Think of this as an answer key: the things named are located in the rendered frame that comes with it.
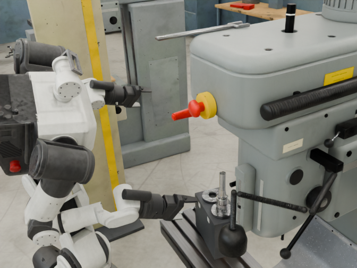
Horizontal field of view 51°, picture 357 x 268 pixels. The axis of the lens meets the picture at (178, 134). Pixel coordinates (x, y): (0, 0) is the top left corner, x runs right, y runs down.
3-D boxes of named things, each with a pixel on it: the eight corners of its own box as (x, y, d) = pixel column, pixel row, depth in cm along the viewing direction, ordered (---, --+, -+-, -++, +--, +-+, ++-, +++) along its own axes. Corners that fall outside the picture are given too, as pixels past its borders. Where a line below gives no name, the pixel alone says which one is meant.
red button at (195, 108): (195, 121, 81) (195, 104, 79) (186, 114, 84) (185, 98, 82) (208, 117, 83) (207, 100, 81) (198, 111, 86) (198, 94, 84)
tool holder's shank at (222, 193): (217, 194, 148) (217, 171, 143) (224, 193, 149) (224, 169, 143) (220, 199, 145) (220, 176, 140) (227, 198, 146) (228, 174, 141)
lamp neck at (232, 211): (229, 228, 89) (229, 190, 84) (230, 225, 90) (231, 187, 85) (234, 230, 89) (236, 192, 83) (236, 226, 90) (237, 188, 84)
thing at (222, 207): (214, 207, 151) (214, 196, 149) (225, 204, 152) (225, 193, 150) (219, 214, 147) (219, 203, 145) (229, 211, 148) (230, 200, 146)
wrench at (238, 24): (160, 42, 83) (159, 38, 83) (153, 39, 86) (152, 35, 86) (249, 26, 92) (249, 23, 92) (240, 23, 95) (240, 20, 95)
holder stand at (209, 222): (214, 260, 153) (214, 223, 143) (195, 225, 171) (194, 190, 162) (240, 252, 156) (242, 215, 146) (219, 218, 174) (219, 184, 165)
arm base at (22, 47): (12, 84, 122) (25, 68, 114) (9, 49, 125) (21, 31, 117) (56, 89, 132) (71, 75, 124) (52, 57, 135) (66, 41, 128)
